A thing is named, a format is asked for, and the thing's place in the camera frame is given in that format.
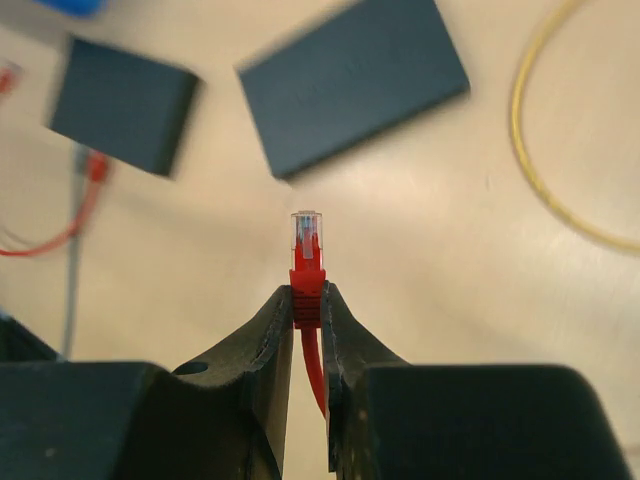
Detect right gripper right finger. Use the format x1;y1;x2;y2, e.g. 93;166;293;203
321;283;632;479

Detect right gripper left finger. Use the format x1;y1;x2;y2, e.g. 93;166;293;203
1;286;293;479

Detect grey ethernet cable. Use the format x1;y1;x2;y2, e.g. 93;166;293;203
59;144;89;361

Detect yellow short patch cable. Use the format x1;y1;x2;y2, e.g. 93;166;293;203
509;0;640;256

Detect black network switch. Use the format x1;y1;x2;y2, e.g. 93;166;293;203
49;37;201;177
239;1;470;179

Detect blue plastic bin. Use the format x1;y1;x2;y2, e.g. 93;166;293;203
37;0;110;19

